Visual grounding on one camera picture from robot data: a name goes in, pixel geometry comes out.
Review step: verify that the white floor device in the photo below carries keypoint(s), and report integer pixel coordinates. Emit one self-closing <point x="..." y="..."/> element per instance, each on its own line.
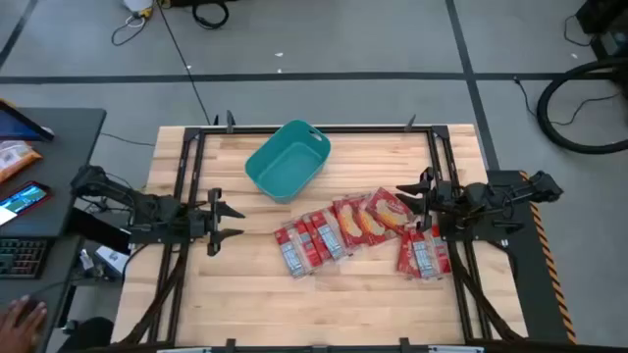
<point x="137" y="5"/>

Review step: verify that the white cardboard box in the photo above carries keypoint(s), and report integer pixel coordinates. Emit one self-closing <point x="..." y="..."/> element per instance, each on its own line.
<point x="113" y="259"/>

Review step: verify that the teal plastic basket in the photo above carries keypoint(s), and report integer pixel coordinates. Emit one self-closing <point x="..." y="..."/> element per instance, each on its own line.
<point x="287" y="164"/>

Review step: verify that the black equipment case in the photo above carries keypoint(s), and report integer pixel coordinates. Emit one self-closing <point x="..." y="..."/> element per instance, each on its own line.
<point x="606" y="24"/>

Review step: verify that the blue-screen tablet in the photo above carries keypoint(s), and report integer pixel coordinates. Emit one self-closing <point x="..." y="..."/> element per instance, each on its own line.
<point x="19" y="125"/>

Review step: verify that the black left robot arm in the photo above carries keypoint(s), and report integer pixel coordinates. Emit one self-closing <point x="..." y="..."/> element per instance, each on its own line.
<point x="147" y="208"/>

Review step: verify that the person's hand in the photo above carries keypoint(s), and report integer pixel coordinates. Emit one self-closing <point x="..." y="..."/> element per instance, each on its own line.
<point x="19" y="328"/>

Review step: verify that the red-cased smartphone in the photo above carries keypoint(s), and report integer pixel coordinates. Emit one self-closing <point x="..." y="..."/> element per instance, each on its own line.
<point x="22" y="201"/>

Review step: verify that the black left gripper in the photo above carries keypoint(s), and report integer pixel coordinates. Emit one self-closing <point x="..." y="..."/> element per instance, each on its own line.
<point x="214" y="223"/>

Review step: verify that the black hoop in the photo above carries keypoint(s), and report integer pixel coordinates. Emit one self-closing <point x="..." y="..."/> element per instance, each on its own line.
<point x="542" y="117"/>

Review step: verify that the orange snack bag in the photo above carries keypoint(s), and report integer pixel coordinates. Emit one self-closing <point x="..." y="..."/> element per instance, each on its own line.
<point x="15" y="159"/>

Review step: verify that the black frame clamp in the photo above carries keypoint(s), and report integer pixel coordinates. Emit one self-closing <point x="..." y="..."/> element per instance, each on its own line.
<point x="404" y="344"/>
<point x="410" y="123"/>
<point x="230" y="345"/>
<point x="230" y="122"/>

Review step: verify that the red popcorn bag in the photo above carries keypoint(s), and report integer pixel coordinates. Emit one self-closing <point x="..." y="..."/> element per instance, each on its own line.
<point x="406" y="257"/>
<point x="441" y="252"/>
<point x="372" y="226"/>
<point x="349" y="223"/>
<point x="423" y="257"/>
<point x="293" y="255"/>
<point x="311" y="245"/>
<point x="390" y="208"/>
<point x="331" y="237"/>

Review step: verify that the black desk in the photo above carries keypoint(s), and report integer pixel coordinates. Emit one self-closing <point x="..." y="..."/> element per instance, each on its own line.
<point x="68" y="162"/>

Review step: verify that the black aluminium table frame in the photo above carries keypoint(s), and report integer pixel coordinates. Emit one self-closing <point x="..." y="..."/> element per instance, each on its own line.
<point x="343" y="130"/>

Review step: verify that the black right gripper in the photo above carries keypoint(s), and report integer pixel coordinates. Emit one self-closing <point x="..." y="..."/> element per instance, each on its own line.
<point x="444" y="198"/>

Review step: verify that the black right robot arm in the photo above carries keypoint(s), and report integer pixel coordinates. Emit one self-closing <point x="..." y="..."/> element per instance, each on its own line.
<point x="490" y="201"/>

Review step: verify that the black keyboard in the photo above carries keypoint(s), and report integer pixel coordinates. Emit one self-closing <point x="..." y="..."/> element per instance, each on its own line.
<point x="22" y="257"/>

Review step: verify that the black hazard-striped base plate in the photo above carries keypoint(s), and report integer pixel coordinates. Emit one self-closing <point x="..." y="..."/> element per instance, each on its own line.
<point x="530" y="274"/>

